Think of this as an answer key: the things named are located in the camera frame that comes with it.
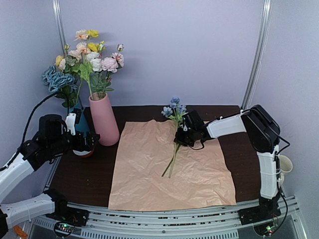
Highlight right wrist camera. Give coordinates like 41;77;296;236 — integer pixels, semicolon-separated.
182;113;192;131

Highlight blue flower stem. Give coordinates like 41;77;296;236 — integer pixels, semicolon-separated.
161;97;187;178

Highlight artificial flowers in teal vase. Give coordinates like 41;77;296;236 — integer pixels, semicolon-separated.
42;29;104;108

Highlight left aluminium frame post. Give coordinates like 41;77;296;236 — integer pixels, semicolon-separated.
52;0;67;56

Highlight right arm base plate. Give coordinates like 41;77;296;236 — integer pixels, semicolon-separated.
238;206;281;225

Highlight white bowl orange outside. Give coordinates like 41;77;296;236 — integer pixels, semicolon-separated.
73;150;94;158

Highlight orange object at corner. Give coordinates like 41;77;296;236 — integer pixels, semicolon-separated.
13;226;28;239

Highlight teal frosted vase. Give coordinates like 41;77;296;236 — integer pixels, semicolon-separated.
69;103;90;133

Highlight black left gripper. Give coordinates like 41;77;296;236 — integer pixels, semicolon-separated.
47;130;99;156

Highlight aluminium frame post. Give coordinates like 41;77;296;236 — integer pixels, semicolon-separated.
241;0;272;110
52;0;67;56

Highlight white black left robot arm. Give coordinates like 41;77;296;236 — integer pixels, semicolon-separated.
0;113;100;235

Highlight pink tall vase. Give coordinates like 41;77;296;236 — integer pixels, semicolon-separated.
89;93;120;146

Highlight floral ceramic mug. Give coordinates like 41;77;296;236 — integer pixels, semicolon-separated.
278;155;293;186

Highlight right aluminium frame post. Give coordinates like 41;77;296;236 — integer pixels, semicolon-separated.
241;0;272;110

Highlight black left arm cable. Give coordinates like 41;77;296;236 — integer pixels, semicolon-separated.
14;92;58;155

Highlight white rose stem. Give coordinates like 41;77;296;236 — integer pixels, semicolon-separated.
84;52;102;100

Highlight pink tissue paper sheet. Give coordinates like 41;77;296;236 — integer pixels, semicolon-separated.
108;120;236;212

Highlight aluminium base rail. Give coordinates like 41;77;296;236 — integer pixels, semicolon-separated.
22;196;310;239

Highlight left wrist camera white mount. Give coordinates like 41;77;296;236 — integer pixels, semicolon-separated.
65;108;82;135

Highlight peach flower stem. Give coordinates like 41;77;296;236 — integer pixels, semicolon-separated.
68;29;93;99

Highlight pink rose leafy stem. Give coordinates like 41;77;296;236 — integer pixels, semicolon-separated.
96;42;125;99

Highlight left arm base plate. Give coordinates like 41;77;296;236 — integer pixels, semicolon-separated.
46;207;89;227

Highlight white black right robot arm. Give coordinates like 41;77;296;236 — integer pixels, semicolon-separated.
174;105;281;220

